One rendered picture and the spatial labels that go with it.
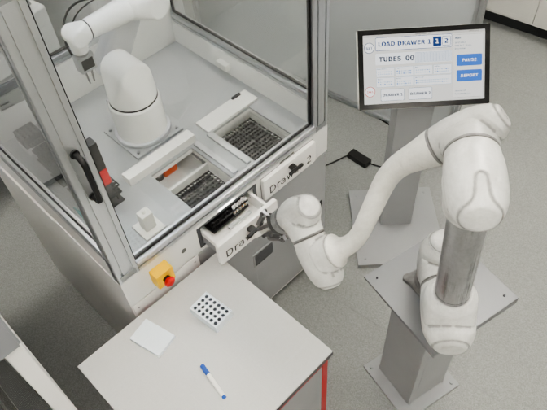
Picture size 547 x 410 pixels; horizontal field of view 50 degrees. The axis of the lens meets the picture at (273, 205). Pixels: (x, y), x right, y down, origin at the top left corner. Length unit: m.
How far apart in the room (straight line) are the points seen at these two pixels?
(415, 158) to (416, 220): 1.74
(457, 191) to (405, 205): 1.77
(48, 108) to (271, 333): 1.05
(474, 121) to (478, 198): 0.21
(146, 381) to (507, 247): 2.02
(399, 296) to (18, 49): 1.41
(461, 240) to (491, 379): 1.47
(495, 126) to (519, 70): 2.93
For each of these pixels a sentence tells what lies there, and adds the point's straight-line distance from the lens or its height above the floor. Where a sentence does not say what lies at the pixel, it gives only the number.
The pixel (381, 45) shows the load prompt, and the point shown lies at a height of 1.15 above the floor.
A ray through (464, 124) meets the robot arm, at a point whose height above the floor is 1.61.
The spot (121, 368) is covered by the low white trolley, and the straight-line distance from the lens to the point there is 2.09.
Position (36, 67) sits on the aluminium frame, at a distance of 1.43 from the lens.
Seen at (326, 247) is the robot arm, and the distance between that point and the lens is 1.70.
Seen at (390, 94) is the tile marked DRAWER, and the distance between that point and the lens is 2.45.
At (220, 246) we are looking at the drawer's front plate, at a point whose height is 0.92.
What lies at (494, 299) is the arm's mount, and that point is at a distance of 2.16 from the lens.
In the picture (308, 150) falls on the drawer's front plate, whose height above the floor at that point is 0.91.
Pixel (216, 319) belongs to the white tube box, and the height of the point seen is 0.80.
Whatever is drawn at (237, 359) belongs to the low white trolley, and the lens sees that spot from 2.02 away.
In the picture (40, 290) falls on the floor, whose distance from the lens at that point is 3.32.
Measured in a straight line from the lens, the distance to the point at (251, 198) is 2.24.
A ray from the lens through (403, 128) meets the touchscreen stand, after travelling 2.70.
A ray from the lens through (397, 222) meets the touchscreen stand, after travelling 3.21.
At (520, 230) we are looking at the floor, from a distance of 3.40.
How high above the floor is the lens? 2.58
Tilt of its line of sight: 51 degrees down
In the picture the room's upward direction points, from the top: 5 degrees counter-clockwise
